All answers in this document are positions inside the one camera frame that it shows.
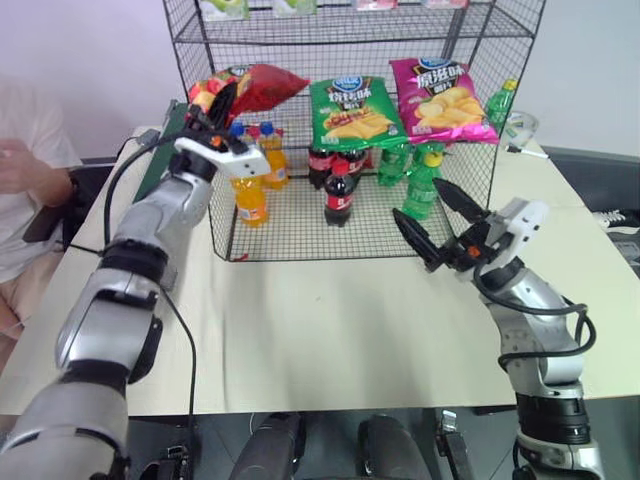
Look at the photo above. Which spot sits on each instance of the person's bare forearm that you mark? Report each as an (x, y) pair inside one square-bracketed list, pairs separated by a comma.
[(35, 182)]

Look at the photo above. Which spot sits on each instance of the dark furniture piece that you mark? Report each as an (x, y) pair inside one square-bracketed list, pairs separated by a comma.
[(595, 175)]

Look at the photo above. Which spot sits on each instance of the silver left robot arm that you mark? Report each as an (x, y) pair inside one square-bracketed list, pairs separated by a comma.
[(150, 215)]

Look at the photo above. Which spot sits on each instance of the magenta chip bag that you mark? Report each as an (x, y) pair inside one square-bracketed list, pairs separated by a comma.
[(445, 100)]

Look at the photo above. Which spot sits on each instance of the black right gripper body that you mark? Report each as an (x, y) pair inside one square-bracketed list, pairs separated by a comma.
[(465, 250)]

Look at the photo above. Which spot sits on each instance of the pink snack pack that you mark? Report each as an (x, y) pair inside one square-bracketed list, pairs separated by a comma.
[(375, 4), (448, 3)]

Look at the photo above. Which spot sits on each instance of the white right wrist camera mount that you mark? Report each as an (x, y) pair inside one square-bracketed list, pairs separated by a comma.
[(525, 215)]

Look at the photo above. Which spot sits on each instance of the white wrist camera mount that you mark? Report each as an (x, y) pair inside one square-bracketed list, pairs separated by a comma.
[(240, 161), (525, 215)]

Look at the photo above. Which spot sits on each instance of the white marker pen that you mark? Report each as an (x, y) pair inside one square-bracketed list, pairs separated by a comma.
[(527, 151)]

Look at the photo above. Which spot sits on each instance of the black wristband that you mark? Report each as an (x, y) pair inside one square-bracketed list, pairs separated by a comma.
[(76, 186)]

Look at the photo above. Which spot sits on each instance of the dark rounded shape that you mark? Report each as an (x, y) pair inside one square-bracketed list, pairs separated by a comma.
[(270, 445), (390, 445)]

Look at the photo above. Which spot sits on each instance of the light green snack pack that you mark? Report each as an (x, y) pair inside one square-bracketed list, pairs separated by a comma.
[(295, 5)]

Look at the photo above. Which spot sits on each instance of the dark brown phone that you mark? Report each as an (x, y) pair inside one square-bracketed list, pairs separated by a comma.
[(45, 224)]

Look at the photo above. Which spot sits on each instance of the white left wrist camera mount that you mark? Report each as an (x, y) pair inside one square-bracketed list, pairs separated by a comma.
[(240, 161)]

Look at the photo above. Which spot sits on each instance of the black bracket under table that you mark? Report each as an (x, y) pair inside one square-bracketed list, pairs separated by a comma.
[(452, 440)]

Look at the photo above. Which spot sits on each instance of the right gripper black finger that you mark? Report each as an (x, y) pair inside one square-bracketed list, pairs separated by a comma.
[(460, 202), (417, 235)]

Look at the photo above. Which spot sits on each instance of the cola bottle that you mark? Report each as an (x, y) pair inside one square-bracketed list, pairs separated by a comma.
[(357, 167), (318, 167), (339, 195)]

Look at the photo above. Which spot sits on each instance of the person in white shirt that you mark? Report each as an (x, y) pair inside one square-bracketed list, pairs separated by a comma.
[(25, 125)]

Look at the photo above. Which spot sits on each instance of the red chip bag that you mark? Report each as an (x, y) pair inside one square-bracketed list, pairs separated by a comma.
[(270, 90)]

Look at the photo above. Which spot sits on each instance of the grey plug adapter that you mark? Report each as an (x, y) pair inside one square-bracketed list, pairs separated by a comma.
[(149, 136)]

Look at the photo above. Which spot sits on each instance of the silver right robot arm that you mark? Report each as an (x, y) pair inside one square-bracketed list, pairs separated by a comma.
[(540, 300)]

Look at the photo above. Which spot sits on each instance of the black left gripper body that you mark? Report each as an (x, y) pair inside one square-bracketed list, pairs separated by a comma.
[(202, 122)]

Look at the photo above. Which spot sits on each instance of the green soda bottle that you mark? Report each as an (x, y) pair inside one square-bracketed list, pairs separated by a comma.
[(422, 190), (501, 102), (392, 165)]

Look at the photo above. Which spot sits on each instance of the clear plastic bowl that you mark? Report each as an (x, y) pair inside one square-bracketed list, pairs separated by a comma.
[(522, 126)]

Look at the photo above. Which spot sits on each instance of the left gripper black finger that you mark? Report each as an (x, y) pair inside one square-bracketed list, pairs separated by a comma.
[(224, 102)]

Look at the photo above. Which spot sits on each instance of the green chip bag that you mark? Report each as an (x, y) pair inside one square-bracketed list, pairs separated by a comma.
[(357, 112)]

